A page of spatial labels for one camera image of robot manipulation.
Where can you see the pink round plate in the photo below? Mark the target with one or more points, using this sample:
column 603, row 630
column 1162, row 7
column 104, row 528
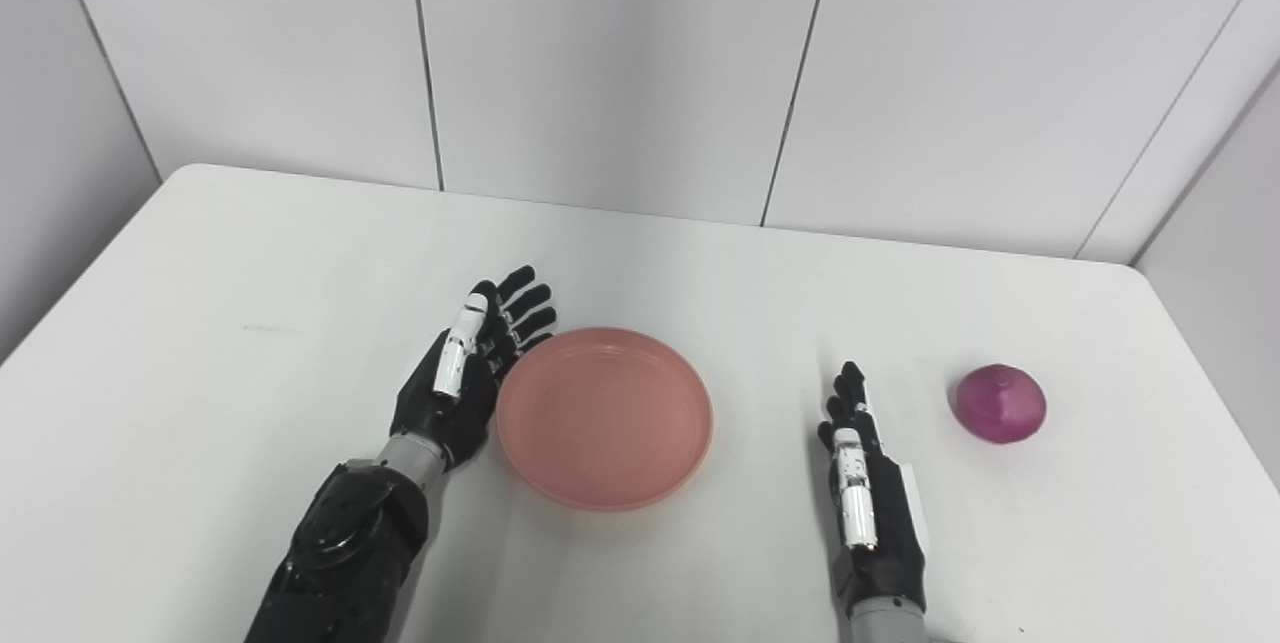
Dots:
column 604, row 418

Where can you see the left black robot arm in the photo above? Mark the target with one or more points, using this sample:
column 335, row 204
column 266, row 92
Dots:
column 340, row 553

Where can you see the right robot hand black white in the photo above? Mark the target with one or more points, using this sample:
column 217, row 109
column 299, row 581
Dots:
column 870, row 503

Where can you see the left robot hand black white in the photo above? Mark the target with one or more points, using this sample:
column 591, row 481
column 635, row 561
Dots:
column 465, row 383

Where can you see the purple red onion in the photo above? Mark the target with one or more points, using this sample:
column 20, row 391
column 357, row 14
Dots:
column 1000, row 403

